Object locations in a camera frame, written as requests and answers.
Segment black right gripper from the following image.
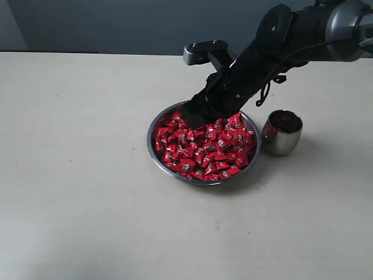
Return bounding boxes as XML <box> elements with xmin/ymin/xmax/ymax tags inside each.
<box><xmin>179</xmin><ymin>43</ymin><xmax>286</xmax><ymax>129</ymax></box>

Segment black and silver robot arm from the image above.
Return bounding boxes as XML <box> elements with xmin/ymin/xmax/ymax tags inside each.
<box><xmin>180</xmin><ymin>1</ymin><xmax>372</xmax><ymax>128</ymax></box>

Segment round metal bowl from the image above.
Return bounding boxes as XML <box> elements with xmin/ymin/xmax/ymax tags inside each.
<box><xmin>146</xmin><ymin>101</ymin><xmax>262</xmax><ymax>186</ymax></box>

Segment pile of red wrapped candies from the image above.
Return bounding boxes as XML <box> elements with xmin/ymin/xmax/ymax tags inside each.
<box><xmin>154</xmin><ymin>111</ymin><xmax>256</xmax><ymax>181</ymax></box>

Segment stainless steel cup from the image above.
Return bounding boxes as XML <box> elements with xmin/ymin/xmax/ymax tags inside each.
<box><xmin>262</xmin><ymin>110</ymin><xmax>303</xmax><ymax>156</ymax></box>

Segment red candies inside cup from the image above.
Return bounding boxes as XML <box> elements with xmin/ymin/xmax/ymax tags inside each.
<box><xmin>271</xmin><ymin>113</ymin><xmax>300</xmax><ymax>133</ymax></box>

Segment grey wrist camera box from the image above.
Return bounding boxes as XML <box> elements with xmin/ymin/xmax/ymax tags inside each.
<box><xmin>183</xmin><ymin>40</ymin><xmax>228</xmax><ymax>66</ymax></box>

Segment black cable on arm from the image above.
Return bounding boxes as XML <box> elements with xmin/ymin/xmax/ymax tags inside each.
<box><xmin>255</xmin><ymin>39</ymin><xmax>373</xmax><ymax>107</ymax></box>

